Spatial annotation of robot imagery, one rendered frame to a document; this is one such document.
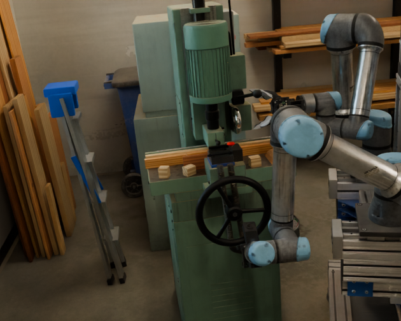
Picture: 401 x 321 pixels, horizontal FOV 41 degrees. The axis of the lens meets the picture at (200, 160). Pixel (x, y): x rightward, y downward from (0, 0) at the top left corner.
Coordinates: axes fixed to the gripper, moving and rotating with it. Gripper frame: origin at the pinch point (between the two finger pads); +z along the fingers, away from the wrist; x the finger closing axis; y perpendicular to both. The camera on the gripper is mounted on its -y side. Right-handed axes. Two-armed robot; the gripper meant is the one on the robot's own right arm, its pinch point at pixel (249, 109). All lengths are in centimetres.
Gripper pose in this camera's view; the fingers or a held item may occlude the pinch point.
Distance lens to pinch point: 206.6
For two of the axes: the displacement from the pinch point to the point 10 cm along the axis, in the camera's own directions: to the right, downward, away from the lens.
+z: -9.9, 1.2, -1.2
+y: 1.3, 1.2, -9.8
